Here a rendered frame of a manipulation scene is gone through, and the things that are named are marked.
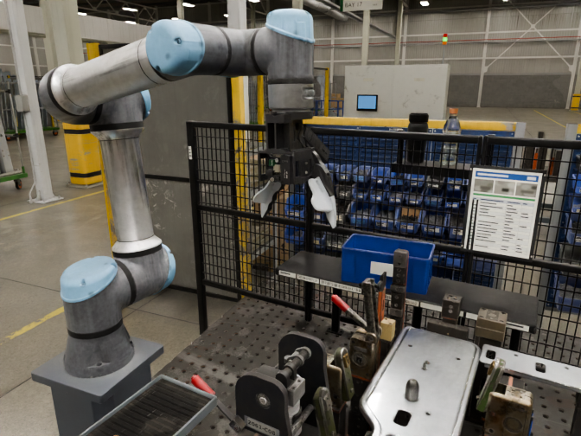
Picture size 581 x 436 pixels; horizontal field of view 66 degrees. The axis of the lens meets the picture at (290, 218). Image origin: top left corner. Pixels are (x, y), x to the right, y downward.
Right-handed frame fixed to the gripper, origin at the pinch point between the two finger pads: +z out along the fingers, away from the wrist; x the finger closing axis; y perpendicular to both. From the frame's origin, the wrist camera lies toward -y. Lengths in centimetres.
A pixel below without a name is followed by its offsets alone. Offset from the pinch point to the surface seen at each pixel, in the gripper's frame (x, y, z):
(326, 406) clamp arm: 4.5, -2.8, 39.3
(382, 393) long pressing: 10, -22, 47
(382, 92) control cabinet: -226, -644, -26
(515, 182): 27, -91, 5
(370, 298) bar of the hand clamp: 1.1, -34.3, 28.8
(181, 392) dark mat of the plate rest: -15.4, 17.6, 30.6
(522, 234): 31, -92, 22
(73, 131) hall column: -669, -389, 28
